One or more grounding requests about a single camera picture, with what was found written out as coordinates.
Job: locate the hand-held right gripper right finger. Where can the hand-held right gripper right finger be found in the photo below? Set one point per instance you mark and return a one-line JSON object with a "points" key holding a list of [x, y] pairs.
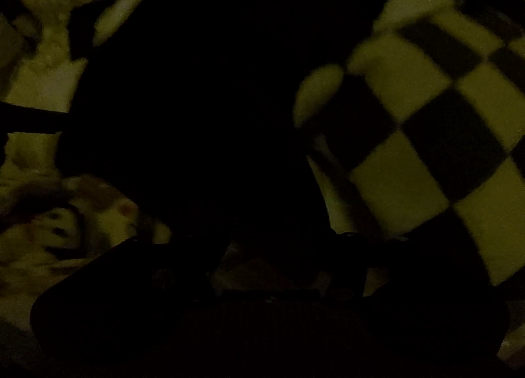
{"points": [[352, 263]]}

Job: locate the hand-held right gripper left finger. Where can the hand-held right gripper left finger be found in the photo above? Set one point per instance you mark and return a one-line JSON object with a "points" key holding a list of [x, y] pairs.
{"points": [[184, 263]]}

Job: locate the black garment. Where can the black garment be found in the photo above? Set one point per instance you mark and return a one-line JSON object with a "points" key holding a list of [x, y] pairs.
{"points": [[205, 107]]}

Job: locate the plush toy with face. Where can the plush toy with face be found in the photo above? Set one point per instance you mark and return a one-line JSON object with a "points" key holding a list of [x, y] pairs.
{"points": [[61, 230]]}

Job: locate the checkered blanket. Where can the checkered blanket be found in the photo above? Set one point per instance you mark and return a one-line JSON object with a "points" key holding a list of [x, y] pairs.
{"points": [[430, 123]]}

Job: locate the light floral quilt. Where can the light floral quilt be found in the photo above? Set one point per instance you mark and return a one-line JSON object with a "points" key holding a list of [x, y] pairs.
{"points": [[45, 86]]}

